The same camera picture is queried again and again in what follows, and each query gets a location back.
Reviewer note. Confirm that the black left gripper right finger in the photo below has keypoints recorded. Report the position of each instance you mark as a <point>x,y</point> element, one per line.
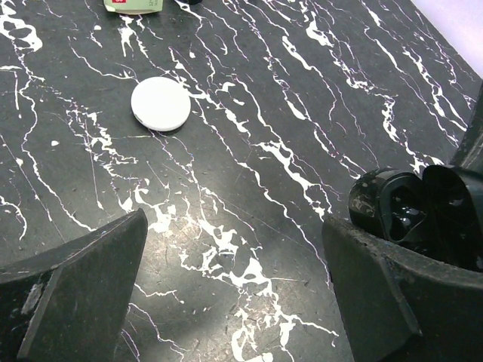
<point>397,305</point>

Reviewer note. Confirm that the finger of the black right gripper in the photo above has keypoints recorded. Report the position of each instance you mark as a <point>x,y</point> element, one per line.
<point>469,155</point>

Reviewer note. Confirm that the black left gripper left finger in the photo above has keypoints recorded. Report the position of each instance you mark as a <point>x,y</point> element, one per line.
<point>69,303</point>

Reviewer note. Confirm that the black round earbud case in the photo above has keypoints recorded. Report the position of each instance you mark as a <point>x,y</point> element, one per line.
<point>437,214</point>

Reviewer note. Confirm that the white earbud charging case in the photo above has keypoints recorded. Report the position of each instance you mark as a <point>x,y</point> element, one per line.
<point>160,104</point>

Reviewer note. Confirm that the green white cardboard box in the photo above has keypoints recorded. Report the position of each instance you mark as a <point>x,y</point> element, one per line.
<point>133,7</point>

